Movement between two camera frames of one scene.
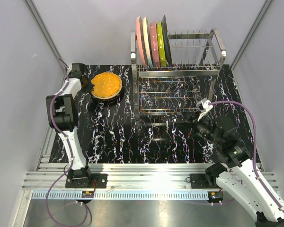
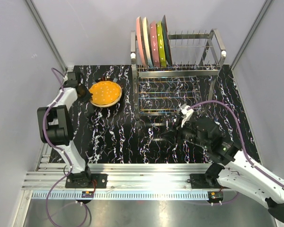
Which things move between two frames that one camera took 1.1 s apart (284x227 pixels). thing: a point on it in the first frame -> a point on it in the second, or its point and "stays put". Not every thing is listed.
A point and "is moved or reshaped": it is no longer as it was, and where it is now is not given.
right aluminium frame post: [266, 5] stays put
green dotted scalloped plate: [161, 45] stays put
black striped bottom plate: [110, 101] -> [115, 80]
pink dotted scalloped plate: [154, 45] stays put
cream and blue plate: [146, 37] stays put
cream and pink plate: [140, 41] stays put
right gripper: [188, 125] -> [175, 135]
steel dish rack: [180, 90] stays put
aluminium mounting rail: [120, 177] stays put
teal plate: [167, 53] stays put
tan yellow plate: [108, 97] -> [108, 105]
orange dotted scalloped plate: [106, 84] is moved or reshaped
